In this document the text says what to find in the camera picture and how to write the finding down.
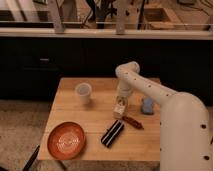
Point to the white bottle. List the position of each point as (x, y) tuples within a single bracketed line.
[(120, 107)]

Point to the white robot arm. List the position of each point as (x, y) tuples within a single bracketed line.
[(184, 121)]

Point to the blue sponge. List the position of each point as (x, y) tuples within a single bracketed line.
[(147, 106)]

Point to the black striped case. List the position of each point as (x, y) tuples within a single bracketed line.
[(111, 134)]

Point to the orange bowl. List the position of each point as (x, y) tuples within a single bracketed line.
[(66, 141)]

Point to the dark cabinet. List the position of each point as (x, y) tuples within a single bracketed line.
[(31, 67)]

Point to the wooden box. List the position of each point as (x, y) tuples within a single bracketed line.
[(161, 19)]

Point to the black chair leg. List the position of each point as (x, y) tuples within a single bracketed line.
[(31, 159)]

